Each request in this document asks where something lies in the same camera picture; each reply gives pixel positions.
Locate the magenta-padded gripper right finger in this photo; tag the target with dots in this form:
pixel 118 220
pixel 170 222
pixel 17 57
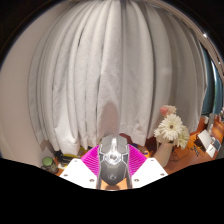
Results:
pixel 148 171

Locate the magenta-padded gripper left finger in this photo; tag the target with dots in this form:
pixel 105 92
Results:
pixel 78 173

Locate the dark grey computer mouse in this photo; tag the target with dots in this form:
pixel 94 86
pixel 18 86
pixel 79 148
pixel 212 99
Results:
pixel 113 160

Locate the white ceramic jug vase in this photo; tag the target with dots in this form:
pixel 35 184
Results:
pixel 163 155

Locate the dark mug with green inside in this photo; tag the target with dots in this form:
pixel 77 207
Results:
pixel 49 165

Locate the flat white box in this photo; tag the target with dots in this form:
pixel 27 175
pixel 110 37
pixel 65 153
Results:
pixel 213 149

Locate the white pleated curtain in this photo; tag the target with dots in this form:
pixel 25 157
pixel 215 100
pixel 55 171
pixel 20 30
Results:
pixel 110 73

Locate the window with dark frame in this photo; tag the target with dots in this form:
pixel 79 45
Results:
pixel 210 86

